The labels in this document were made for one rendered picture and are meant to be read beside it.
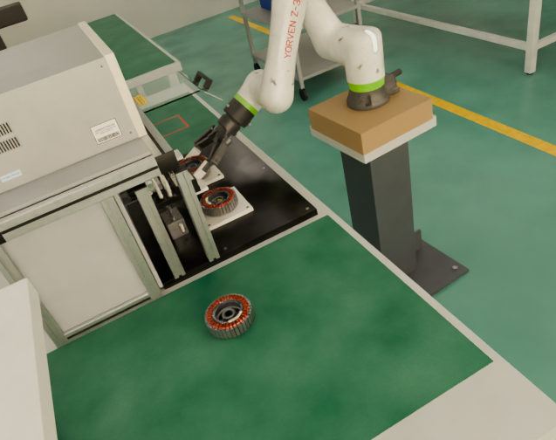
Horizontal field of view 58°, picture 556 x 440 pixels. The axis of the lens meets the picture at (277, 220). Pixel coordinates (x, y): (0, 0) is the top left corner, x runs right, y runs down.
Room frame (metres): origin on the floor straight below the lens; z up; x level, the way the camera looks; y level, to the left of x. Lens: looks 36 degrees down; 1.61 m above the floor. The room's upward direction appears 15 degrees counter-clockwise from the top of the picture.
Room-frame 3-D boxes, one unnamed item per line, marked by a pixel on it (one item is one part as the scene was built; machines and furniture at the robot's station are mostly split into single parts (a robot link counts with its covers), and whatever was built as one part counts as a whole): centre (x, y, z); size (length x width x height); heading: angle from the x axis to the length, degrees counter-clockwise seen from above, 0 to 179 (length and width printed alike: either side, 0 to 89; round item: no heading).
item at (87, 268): (0.96, 0.47, 0.91); 0.28 x 0.03 x 0.32; 108
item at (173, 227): (1.23, 0.29, 0.80); 0.08 x 0.05 x 0.06; 18
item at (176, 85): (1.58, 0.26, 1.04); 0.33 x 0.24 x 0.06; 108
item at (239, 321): (0.84, 0.17, 0.77); 0.11 x 0.11 x 0.04
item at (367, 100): (1.64, -0.46, 0.86); 0.26 x 0.15 x 0.06; 120
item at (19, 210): (1.29, 0.50, 1.09); 0.68 x 0.44 x 0.05; 18
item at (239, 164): (1.38, 0.20, 0.76); 0.64 x 0.47 x 0.02; 18
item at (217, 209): (1.27, 0.15, 0.80); 0.11 x 0.11 x 0.04
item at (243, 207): (1.27, 0.15, 0.78); 0.15 x 0.15 x 0.01; 18
